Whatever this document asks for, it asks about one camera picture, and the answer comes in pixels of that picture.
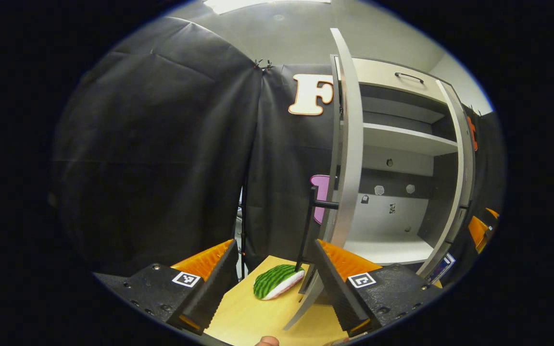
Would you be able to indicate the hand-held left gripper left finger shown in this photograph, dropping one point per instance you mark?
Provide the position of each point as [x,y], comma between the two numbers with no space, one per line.
[214,288]

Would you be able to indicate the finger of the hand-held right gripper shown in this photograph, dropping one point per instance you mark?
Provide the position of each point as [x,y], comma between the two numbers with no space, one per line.
[478,233]
[492,213]

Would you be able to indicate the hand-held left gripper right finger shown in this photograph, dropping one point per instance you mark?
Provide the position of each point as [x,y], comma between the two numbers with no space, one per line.
[342,293]

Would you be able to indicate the white cabinet door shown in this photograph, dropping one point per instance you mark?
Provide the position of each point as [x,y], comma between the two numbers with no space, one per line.
[464,158]
[351,144]

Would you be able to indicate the dark grey cabinet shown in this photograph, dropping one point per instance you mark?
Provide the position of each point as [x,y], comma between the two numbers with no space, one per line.
[443,182]

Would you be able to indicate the white cabinet shelf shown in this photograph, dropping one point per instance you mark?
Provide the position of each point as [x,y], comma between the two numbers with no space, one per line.
[387,250]
[402,137]

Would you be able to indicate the white cabinet drawer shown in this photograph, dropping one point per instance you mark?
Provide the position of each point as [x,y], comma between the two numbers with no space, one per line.
[378,74]

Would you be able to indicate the blue and white box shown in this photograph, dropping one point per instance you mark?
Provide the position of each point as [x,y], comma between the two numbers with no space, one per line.
[443,266]

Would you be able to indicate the watermelon slice toy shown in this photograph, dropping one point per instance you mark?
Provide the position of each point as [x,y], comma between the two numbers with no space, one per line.
[274,279]

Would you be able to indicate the black binder clip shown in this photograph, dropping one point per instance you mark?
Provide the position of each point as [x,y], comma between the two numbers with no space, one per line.
[258,64]
[269,65]

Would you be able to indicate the ceiling light panel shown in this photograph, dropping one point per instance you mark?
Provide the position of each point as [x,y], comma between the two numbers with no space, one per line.
[258,5]

